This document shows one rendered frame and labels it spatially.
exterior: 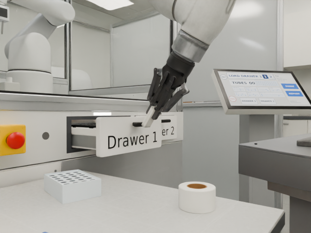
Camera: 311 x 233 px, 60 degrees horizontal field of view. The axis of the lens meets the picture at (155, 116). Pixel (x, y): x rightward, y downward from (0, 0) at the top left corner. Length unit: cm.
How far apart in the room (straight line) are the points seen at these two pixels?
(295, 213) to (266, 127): 87
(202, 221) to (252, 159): 37
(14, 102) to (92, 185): 32
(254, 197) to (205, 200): 120
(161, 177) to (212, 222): 80
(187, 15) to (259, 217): 49
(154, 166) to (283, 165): 61
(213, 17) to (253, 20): 182
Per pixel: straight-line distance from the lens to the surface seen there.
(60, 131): 85
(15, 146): 71
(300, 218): 87
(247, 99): 153
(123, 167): 105
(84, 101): 90
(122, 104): 103
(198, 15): 71
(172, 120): 127
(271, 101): 160
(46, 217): 53
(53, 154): 84
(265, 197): 174
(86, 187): 60
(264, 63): 240
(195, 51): 72
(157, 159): 121
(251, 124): 162
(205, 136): 259
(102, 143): 76
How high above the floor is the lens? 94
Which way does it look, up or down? 1 degrees down
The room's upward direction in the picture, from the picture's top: straight up
